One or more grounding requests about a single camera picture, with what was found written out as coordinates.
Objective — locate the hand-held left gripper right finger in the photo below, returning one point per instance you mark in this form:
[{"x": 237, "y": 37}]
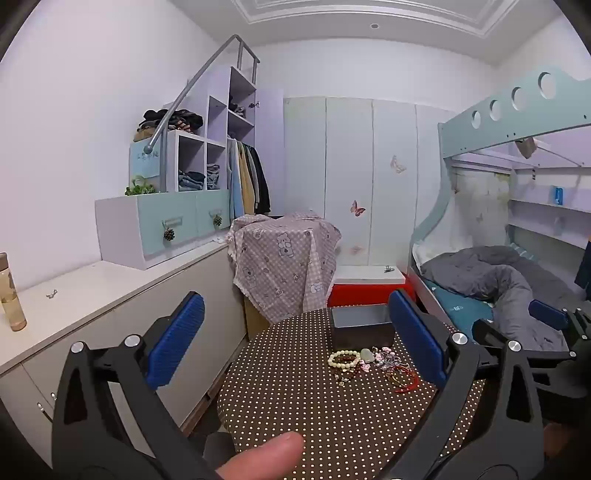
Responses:
[{"x": 415, "y": 332}]

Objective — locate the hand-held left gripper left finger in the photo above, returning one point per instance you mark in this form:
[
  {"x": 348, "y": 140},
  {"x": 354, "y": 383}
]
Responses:
[{"x": 178, "y": 341}]

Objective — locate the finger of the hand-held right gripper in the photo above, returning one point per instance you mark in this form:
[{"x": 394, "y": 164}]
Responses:
[
  {"x": 547, "y": 313},
  {"x": 485, "y": 330}
]

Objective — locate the pale jade pendant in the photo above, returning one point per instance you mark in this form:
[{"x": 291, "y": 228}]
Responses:
[{"x": 367, "y": 354}]

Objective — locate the metal tin box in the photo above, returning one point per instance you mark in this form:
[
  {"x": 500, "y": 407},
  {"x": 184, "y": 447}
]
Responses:
[{"x": 360, "y": 327}]

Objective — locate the person's left hand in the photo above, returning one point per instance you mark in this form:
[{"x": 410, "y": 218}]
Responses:
[{"x": 268, "y": 454}]

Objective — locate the teal bed sheet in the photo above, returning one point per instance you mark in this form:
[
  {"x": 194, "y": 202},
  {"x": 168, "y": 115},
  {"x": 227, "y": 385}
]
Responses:
[{"x": 461, "y": 307}]

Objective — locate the grey duvet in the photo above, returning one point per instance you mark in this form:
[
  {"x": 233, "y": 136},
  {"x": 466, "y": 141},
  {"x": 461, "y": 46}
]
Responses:
[{"x": 485, "y": 272}]

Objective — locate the low white cabinet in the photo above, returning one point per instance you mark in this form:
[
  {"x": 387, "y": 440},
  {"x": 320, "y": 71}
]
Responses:
[{"x": 115, "y": 323}]

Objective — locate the red storage box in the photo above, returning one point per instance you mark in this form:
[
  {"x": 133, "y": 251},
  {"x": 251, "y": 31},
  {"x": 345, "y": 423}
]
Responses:
[{"x": 355, "y": 295}]

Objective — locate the faint butterfly sticker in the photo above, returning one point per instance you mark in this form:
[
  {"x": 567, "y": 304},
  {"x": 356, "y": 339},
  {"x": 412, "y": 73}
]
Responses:
[{"x": 356, "y": 250}]

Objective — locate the blue bottle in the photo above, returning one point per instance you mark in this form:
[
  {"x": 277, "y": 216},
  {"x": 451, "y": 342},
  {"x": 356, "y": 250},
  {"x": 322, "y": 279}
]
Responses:
[{"x": 558, "y": 196}]

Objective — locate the stair cabinet with drawers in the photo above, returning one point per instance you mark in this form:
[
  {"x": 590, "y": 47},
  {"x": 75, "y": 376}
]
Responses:
[{"x": 157, "y": 221}]

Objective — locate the brown polka dot tablecloth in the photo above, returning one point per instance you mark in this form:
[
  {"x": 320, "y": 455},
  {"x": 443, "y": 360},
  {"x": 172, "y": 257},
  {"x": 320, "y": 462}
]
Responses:
[{"x": 323, "y": 415}]

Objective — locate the pink checked bear cloth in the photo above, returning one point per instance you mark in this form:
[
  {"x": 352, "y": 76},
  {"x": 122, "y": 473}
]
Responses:
[{"x": 277, "y": 258}]

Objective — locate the pink butterfly sticker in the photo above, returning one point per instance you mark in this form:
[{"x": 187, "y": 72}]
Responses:
[{"x": 357, "y": 208}]

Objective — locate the small green plant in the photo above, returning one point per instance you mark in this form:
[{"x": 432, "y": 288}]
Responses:
[{"x": 138, "y": 187}]

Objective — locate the light blue hanging shirt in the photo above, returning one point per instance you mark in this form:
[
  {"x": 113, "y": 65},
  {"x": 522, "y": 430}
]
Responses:
[{"x": 234, "y": 184}]

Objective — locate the folded grey clothes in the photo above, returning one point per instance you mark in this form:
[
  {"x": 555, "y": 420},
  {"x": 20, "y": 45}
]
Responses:
[{"x": 214, "y": 177}]

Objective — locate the pale butterfly sticker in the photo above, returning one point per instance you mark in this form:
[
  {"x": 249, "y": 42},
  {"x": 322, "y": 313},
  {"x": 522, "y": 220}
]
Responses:
[{"x": 398, "y": 165}]

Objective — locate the clear drink bottle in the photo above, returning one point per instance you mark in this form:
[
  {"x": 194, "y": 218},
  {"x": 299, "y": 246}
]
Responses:
[{"x": 11, "y": 300}]

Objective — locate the yellow hanging coat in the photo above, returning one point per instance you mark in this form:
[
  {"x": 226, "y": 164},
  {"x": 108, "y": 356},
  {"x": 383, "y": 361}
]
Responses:
[{"x": 248, "y": 184}]

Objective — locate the black hanging coat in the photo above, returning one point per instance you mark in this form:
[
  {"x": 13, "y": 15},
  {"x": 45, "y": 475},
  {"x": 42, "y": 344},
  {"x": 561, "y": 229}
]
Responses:
[{"x": 264, "y": 189}]

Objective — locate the grey green hanging coat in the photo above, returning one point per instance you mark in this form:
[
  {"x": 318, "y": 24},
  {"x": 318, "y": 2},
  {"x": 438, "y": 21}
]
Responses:
[{"x": 256, "y": 180}]

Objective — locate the white wardrobe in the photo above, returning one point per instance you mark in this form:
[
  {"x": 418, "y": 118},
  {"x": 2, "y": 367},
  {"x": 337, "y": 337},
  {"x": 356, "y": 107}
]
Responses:
[{"x": 351, "y": 152}]

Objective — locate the teal bunk bed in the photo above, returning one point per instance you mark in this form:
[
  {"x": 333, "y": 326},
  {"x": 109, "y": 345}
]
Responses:
[{"x": 508, "y": 120}]

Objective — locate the pile of dark clothes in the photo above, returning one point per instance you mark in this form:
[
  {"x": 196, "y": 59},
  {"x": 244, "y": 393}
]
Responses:
[{"x": 180, "y": 119}]

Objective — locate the dark folded clothes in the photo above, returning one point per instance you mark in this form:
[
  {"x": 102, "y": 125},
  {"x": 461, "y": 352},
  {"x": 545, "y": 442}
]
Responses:
[{"x": 238, "y": 108}]

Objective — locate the grey metal handrail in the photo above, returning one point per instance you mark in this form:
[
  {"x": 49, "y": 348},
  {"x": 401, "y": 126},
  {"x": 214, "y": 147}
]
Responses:
[{"x": 203, "y": 69}]

